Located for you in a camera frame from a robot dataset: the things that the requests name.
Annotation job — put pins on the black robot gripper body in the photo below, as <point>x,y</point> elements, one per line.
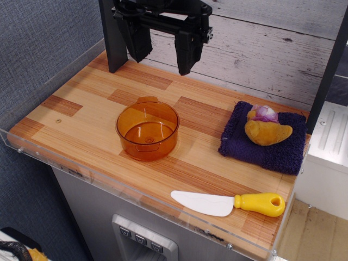
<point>167,16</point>

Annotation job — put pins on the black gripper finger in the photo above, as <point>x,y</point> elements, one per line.
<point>188,45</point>
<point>136,36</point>

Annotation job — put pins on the plush yellow and purple food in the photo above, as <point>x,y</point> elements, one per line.
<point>263,127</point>

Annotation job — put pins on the orange transparent plastic bowl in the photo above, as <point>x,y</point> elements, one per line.
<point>148,129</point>

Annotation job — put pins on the clear acrylic table guard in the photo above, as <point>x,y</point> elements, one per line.
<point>32,70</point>

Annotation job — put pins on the dark purple folded towel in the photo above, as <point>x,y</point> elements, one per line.
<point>284,157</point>

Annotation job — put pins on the grey toy fridge cabinet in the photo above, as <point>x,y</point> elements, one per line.
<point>93,209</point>

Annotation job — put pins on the white ribbed box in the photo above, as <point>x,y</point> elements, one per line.
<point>322,182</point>

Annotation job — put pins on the silver dispenser button panel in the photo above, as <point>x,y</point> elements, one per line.
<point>137,242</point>

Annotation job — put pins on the black and yellow corner object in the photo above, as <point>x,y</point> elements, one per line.
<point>17,246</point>

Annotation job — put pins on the black vertical post left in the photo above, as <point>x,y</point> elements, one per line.
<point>115,46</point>

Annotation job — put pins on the white knife with yellow handle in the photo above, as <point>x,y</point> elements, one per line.
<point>269,204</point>

